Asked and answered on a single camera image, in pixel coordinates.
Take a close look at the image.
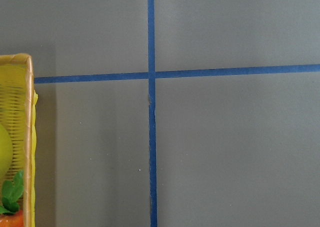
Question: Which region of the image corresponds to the yellow plastic basket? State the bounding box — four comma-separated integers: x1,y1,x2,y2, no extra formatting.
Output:
0,53,38,227

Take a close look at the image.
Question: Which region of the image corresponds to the green apple toy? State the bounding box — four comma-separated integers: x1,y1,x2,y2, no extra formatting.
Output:
0,124,13,179

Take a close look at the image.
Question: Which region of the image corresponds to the orange carrot toy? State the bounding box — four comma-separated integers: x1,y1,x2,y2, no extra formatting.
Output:
0,170,24,227

